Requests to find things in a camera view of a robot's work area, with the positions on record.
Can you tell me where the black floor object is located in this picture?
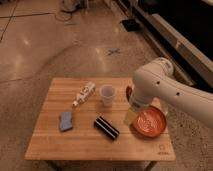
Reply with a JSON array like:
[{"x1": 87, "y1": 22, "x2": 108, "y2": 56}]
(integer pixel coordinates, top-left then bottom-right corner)
[{"x1": 121, "y1": 19, "x2": 140, "y2": 32}]

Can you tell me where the black striped box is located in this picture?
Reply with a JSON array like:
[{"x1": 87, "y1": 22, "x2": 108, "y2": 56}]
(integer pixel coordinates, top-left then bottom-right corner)
[{"x1": 94, "y1": 116, "x2": 120, "y2": 140}]

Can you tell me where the white squeeze bottle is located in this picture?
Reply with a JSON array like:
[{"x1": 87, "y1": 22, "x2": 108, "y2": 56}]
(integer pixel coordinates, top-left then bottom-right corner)
[{"x1": 72, "y1": 82, "x2": 96, "y2": 107}]

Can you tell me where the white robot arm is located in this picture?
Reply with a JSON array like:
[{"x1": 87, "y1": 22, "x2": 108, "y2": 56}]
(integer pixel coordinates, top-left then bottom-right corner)
[{"x1": 129, "y1": 57, "x2": 213, "y2": 129}]

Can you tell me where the grey base with cables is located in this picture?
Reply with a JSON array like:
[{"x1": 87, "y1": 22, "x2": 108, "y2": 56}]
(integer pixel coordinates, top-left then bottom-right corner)
[{"x1": 60, "y1": 0, "x2": 88, "y2": 13}]

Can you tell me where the red pepper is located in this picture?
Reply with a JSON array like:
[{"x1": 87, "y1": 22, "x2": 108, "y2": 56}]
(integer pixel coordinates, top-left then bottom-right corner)
[{"x1": 126, "y1": 86, "x2": 133, "y2": 102}]

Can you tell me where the blue sponge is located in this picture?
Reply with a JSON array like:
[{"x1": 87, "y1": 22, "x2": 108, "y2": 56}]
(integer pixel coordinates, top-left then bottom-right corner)
[{"x1": 59, "y1": 112, "x2": 73, "y2": 132}]

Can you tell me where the orange red bowl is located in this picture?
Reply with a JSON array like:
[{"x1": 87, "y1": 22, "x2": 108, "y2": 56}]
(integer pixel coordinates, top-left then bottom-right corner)
[{"x1": 133, "y1": 106, "x2": 167, "y2": 138}]

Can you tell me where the wooden table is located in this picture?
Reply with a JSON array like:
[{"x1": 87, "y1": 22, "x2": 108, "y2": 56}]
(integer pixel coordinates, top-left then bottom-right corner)
[{"x1": 25, "y1": 78, "x2": 176, "y2": 161}]

